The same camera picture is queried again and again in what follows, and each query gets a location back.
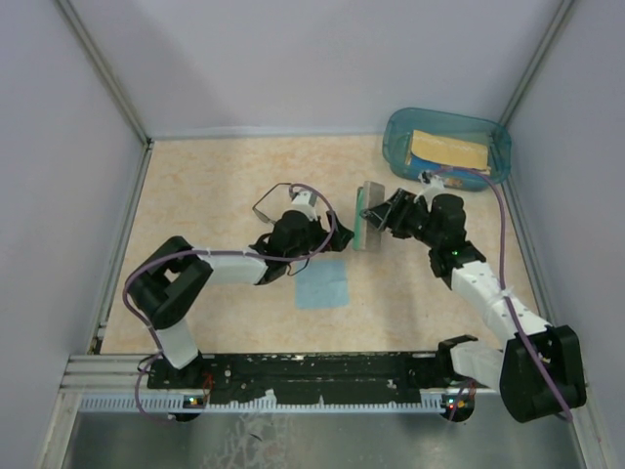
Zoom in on aluminium front rail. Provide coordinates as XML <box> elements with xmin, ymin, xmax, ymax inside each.
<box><xmin>61</xmin><ymin>355</ymin><xmax>491</xmax><ymax>421</ymax></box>

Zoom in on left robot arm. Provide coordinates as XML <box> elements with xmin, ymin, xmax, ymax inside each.
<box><xmin>122</xmin><ymin>209</ymin><xmax>354</xmax><ymax>388</ymax></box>

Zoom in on aluminium frame post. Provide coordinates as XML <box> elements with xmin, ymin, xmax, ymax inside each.
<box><xmin>499</xmin><ymin>0</ymin><xmax>577</xmax><ymax>127</ymax></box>
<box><xmin>52</xmin><ymin>0</ymin><xmax>151</xmax><ymax>147</ymax></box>

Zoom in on grey glasses case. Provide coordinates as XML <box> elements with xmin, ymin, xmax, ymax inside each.
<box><xmin>353</xmin><ymin>181</ymin><xmax>385</xmax><ymax>252</ymax></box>

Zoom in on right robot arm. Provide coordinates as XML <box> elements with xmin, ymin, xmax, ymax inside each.
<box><xmin>354</xmin><ymin>182</ymin><xmax>587</xmax><ymax>423</ymax></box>

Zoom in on left aluminium frame post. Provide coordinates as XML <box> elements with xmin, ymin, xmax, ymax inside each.
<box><xmin>52</xmin><ymin>0</ymin><xmax>151</xmax><ymax>147</ymax></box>

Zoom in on right aluminium frame post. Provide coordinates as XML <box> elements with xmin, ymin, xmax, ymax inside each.
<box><xmin>499</xmin><ymin>0</ymin><xmax>577</xmax><ymax>127</ymax></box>

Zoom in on blue cleaning cloth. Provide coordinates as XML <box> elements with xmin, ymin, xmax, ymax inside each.
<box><xmin>295</xmin><ymin>259</ymin><xmax>350</xmax><ymax>310</ymax></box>

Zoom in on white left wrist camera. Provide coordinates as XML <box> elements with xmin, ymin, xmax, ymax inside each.
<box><xmin>290</xmin><ymin>190</ymin><xmax>318</xmax><ymax>221</ymax></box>

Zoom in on teal plastic basin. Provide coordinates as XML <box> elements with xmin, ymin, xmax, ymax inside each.
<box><xmin>382</xmin><ymin>107</ymin><xmax>512</xmax><ymax>184</ymax></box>

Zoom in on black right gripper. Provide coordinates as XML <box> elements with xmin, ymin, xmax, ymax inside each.
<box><xmin>362</xmin><ymin>189</ymin><xmax>441</xmax><ymax>248</ymax></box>

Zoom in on black thin-frame glasses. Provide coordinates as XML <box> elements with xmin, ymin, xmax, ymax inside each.
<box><xmin>252</xmin><ymin>182</ymin><xmax>292</xmax><ymax>225</ymax></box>

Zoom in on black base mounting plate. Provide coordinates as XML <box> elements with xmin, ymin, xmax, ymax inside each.
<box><xmin>147</xmin><ymin>352</ymin><xmax>462</xmax><ymax>405</ymax></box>

